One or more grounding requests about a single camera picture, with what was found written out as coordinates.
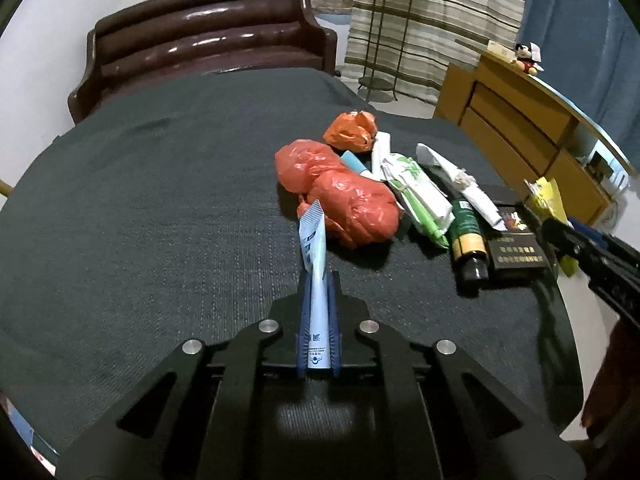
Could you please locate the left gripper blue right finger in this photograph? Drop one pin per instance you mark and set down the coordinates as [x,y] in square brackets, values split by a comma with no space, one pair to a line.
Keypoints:
[334,324]

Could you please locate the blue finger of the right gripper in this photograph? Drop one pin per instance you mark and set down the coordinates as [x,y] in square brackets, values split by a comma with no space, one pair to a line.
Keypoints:
[586,231]

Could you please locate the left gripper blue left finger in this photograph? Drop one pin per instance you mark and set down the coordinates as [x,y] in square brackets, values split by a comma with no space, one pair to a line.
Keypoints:
[303,334]

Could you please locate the white blue printed wrapper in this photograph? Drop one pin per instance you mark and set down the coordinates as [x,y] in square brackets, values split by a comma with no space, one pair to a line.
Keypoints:
[312,236]

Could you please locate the yellow white paper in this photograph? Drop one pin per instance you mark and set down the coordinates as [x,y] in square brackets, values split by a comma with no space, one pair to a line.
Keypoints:
[555,232]

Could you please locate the large red plastic bag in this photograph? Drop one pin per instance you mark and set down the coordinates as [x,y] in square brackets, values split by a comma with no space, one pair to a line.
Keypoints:
[359,211]

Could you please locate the black cigarette carton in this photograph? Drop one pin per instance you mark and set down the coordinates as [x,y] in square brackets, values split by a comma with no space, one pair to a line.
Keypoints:
[515,251]

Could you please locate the dark green yellow tube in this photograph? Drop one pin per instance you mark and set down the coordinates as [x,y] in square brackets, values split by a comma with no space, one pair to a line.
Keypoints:
[469,252]

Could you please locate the wooden sideboard cabinet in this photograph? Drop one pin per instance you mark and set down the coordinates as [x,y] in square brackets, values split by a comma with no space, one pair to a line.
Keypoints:
[527,130]

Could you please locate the green white tissue packet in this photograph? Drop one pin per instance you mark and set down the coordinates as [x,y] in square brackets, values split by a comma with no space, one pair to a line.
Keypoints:
[427,206]

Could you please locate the light blue tube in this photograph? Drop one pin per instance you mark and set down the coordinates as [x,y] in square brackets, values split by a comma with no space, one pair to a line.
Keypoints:
[350,160]

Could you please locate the white crumpled long wrapper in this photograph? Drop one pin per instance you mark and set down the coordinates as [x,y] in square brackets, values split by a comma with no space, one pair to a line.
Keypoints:
[463,183]

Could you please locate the small orange plastic bag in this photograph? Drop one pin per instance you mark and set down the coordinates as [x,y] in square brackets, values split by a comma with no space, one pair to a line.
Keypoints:
[353,131]

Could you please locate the dark grey tablecloth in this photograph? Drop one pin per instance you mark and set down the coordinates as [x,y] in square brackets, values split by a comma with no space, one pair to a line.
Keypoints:
[160,218]

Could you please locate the mickey mouse plush toy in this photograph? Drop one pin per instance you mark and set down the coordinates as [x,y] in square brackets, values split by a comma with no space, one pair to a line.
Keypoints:
[528,58]

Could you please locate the blue curtain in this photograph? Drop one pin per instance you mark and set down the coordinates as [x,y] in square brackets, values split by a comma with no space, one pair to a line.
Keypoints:
[590,54]

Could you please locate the beige box on cabinet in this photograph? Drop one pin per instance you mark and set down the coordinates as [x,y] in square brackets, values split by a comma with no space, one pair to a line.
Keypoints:
[505,54]

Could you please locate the striped curtain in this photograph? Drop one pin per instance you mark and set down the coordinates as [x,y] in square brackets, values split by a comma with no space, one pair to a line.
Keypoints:
[435,27]

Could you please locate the dark brown leather sofa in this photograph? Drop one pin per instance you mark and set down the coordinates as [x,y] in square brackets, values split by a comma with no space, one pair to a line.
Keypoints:
[160,39]

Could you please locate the black metal plant stand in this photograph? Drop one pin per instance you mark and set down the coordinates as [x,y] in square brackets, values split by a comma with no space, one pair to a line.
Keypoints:
[371,80]

